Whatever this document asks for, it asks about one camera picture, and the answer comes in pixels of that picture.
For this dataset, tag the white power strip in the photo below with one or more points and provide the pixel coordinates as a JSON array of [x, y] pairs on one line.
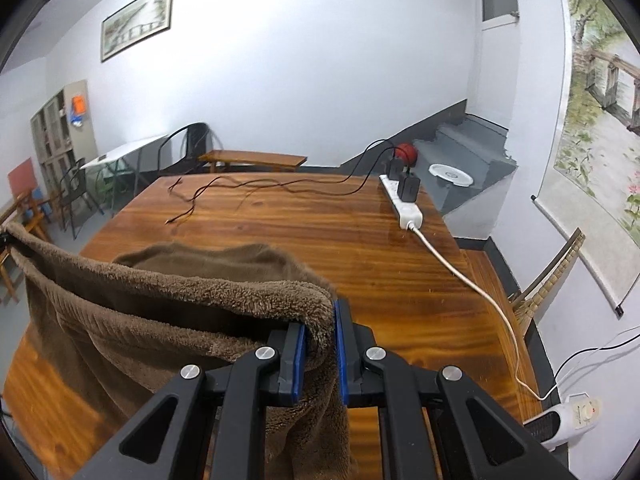
[[407, 210]]

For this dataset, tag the black charger plug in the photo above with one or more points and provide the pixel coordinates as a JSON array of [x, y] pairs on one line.
[[395, 171], [409, 190]]

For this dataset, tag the black mesh chair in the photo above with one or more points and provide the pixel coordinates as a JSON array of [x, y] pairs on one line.
[[197, 142]]

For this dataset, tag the wooden bench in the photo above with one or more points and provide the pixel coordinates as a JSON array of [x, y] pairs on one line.
[[255, 158]]

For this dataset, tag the red ball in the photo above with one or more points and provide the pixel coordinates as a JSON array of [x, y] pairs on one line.
[[407, 151]]

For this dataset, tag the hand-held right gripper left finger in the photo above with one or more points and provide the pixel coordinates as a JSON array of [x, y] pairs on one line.
[[298, 360]]

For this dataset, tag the white round disc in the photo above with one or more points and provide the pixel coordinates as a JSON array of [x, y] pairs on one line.
[[452, 174]]

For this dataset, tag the white electric heater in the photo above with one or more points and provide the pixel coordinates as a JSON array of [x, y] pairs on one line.
[[575, 415]]

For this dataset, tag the white folding table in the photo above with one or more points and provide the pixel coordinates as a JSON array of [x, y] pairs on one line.
[[125, 150]]

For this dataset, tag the black metal chair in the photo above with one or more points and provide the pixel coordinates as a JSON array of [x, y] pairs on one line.
[[75, 185]]

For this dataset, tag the red backed wooden chair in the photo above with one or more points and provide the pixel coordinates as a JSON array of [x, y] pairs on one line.
[[22, 177]]

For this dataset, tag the grey concrete stairs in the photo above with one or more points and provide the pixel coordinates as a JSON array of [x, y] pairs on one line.
[[475, 145]]

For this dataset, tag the framed landscape picture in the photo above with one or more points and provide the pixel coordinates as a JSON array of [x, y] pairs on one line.
[[137, 20]]

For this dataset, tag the beige glass door cabinet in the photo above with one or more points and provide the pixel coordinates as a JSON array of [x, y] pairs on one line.
[[50, 130]]

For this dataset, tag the brown fleece garment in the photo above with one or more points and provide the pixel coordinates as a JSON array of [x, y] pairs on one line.
[[150, 320]]

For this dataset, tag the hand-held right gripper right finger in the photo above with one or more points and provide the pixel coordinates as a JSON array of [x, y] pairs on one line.
[[342, 360]]

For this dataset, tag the green chair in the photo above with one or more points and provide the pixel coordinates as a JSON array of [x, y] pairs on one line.
[[107, 182]]

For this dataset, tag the orange and blue bag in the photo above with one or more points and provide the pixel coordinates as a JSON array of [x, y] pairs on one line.
[[78, 107]]

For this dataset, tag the landscape scroll painting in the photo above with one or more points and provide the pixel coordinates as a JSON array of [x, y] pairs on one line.
[[600, 135]]

